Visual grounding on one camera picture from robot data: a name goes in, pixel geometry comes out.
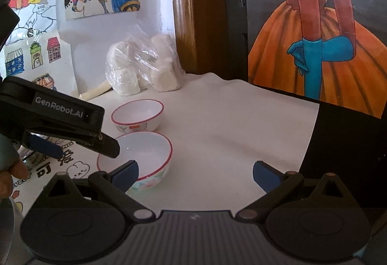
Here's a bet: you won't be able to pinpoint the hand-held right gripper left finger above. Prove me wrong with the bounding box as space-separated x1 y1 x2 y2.
36 159 158 223

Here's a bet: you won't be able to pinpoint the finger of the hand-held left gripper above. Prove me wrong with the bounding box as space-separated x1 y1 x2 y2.
71 132 121 159
22 131 62 160

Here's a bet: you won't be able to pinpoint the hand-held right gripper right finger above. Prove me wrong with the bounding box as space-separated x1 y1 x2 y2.
236 160 357 222

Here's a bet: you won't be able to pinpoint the white ceramic bowl red rim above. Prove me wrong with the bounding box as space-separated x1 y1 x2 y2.
111 100 164 134
97 131 173 191

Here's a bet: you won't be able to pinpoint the person's left hand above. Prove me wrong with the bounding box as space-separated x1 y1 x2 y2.
0 135 29 199

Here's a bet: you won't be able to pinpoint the wooden rolling pin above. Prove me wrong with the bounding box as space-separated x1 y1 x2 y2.
79 82 112 101

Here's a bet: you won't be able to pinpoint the white printed table mat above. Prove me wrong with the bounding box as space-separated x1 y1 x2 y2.
9 72 320 214

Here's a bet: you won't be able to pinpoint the colourful houses drawing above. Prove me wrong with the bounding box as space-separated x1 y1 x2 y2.
0 22 82 96

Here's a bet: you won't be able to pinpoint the clear plastic bag white lumps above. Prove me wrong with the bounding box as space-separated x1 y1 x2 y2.
106 35 186 96

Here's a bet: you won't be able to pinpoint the orange dress woman painting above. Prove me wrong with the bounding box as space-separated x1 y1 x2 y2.
248 0 387 119

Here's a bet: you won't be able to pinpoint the dark door panel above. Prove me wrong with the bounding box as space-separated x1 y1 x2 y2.
218 0 250 81

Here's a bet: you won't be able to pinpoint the brown wooden door frame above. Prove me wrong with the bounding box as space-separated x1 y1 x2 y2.
170 0 223 74

